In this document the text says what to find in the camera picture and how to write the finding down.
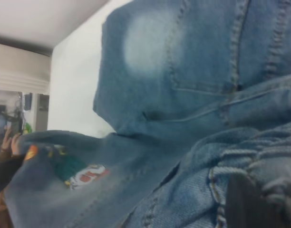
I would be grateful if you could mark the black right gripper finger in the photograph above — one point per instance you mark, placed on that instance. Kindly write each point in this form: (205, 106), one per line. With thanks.
(245, 204)

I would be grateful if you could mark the blue denim shorts basketball print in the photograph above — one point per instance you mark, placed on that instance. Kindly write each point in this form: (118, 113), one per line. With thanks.
(183, 95)

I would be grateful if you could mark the bystander forearm black sleeve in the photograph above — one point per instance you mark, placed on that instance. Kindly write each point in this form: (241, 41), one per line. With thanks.
(5, 171)

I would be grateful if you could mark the bystander hand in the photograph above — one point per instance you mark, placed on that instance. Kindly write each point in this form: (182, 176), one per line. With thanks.
(14, 146)

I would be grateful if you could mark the green object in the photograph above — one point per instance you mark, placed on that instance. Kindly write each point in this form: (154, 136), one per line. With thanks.
(29, 128)

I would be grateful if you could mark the black phone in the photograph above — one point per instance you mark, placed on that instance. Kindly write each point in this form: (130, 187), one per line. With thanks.
(14, 124)

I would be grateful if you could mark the black wall box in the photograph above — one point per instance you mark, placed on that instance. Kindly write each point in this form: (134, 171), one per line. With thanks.
(27, 102)

